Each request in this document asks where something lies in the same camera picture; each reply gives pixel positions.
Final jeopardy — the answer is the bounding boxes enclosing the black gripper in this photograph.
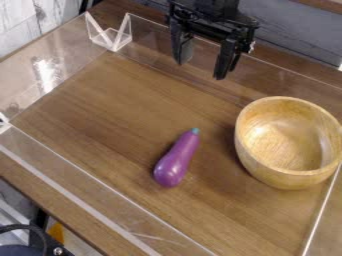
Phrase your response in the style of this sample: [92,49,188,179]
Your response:
[168,0,259,80]

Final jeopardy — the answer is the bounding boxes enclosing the brown wooden bowl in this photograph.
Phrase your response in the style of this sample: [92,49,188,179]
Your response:
[233,96,342,190]

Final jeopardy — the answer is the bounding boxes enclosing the black clamp with cable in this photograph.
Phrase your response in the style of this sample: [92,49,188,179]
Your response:
[0,224,76,256]

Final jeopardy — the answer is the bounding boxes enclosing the purple toy eggplant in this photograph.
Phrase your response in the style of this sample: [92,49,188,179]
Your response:
[153,128,200,187]

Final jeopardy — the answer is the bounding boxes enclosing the clear acrylic tray walls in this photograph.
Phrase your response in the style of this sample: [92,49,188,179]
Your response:
[0,14,342,256]

